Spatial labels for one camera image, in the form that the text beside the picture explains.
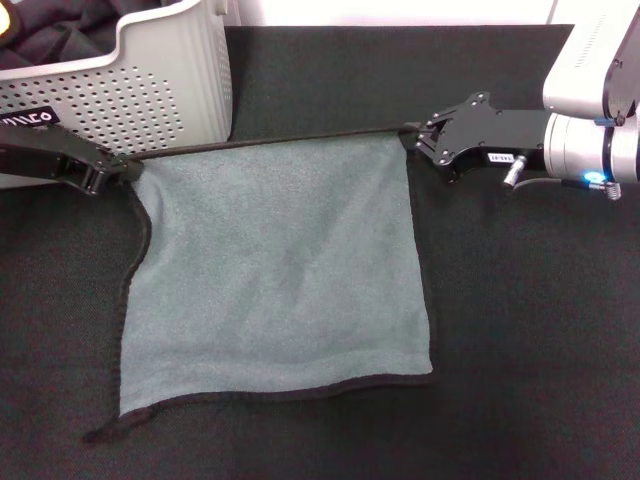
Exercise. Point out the yellow cloth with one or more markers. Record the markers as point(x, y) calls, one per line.
point(4, 22)

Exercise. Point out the grey perforated storage box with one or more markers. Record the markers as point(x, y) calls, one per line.
point(150, 95)

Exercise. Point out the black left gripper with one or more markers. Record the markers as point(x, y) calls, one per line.
point(45, 152)

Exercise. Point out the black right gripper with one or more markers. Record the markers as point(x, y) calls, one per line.
point(500, 132)

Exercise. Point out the black tablecloth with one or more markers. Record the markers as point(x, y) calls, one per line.
point(525, 325)

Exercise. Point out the grey-green towel with yellow back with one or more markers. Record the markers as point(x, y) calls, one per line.
point(275, 275)

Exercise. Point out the dark clothes pile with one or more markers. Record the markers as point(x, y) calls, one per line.
point(60, 40)

